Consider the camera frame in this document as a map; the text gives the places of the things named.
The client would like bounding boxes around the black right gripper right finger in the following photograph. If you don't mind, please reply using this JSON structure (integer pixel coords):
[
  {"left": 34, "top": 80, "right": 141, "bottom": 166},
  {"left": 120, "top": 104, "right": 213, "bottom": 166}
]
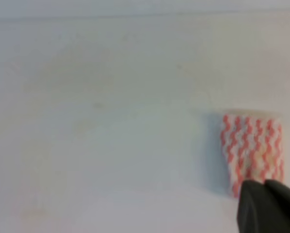
[{"left": 265, "top": 180, "right": 290, "bottom": 221}]

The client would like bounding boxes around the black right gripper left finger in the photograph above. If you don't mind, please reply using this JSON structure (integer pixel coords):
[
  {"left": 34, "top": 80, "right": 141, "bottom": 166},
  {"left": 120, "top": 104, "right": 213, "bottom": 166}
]
[{"left": 237, "top": 181, "right": 290, "bottom": 233}]

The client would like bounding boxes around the pink white striped rag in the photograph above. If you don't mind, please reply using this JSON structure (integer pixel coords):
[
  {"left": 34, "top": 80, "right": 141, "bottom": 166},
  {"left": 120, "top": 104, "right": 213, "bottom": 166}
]
[{"left": 220, "top": 113, "right": 285, "bottom": 198}]

